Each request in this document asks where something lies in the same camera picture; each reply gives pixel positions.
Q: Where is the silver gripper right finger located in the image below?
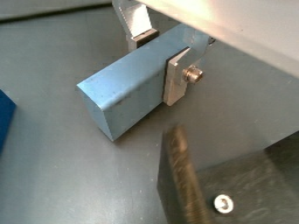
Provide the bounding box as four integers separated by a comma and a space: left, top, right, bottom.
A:
162, 34, 210, 106

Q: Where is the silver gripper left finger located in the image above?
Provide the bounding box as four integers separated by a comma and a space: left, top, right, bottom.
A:
111, 0, 158, 52

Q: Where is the light blue rectangular block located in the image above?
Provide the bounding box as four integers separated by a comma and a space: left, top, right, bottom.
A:
75, 23, 210, 143

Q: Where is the blue shape sorting board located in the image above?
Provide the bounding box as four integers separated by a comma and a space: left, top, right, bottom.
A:
0, 89, 15, 152

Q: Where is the black curved fixture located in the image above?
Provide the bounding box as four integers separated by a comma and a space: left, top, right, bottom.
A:
156, 125, 299, 224

